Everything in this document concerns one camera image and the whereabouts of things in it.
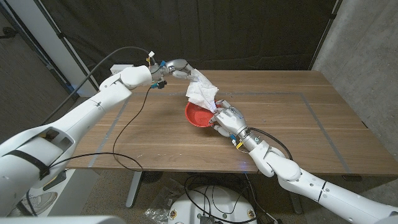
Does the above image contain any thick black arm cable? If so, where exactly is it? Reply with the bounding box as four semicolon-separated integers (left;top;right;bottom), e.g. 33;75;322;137
42;46;155;125
247;126;294;161

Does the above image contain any black backdrop curtain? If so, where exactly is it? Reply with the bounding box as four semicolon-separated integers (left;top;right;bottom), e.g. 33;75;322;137
40;0;338;88

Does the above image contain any white cloth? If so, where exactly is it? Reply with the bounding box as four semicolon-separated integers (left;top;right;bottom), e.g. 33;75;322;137
185;68;220;113

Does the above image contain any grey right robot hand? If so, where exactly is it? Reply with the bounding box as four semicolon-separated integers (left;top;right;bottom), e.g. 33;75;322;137
208;99;271;153

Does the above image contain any red bowl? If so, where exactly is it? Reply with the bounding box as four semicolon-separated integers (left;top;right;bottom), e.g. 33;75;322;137
185;101;223;128

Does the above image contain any clear plastic bag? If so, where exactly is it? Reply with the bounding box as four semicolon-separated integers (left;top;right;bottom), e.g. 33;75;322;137
144;179;184;223

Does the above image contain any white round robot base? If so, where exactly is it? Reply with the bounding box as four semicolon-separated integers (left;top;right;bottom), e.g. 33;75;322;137
167;185;258;224

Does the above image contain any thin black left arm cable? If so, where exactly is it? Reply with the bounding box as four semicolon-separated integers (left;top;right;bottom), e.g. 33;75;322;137
46;86;153;173

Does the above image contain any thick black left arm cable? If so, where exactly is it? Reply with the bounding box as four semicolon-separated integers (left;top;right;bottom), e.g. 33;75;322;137
42;46;155;125

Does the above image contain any black base cable loop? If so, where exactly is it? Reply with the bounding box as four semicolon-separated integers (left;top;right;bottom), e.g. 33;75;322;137
182;175;259;222

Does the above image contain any black backdrop stand pole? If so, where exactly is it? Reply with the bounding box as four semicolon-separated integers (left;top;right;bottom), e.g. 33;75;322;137
307;0;343;71
33;0;100;91

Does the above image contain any white table leg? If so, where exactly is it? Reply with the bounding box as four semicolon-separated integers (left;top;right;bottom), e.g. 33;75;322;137
289;191;303;215
125;170;143;208

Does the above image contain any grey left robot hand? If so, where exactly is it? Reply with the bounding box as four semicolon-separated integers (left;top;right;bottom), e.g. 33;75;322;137
149;58;195;90

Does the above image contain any black round ribbed disc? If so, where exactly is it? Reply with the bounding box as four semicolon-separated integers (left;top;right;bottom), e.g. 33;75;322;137
141;170;164;185

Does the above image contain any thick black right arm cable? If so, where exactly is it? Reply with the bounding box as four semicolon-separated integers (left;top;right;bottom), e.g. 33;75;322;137
247;126;294;161

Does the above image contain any white sneaker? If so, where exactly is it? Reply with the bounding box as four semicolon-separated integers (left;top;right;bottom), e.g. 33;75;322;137
9;191;59;217

